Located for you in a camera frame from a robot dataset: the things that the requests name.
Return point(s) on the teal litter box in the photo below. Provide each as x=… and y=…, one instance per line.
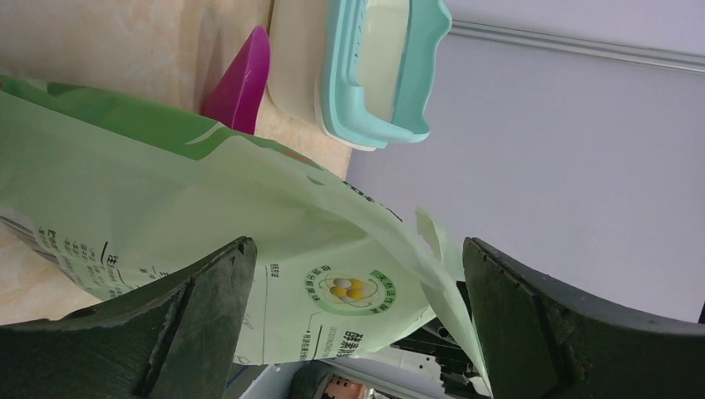
x=359, y=71

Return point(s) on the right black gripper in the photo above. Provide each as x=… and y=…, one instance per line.
x=426, y=364

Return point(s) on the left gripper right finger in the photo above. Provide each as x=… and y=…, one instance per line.
x=542, y=338

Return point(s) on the green litter bag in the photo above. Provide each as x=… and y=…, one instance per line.
x=119, y=192

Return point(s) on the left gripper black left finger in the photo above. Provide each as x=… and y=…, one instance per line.
x=172, y=338

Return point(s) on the purple plastic scoop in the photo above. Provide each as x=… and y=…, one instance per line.
x=237, y=97

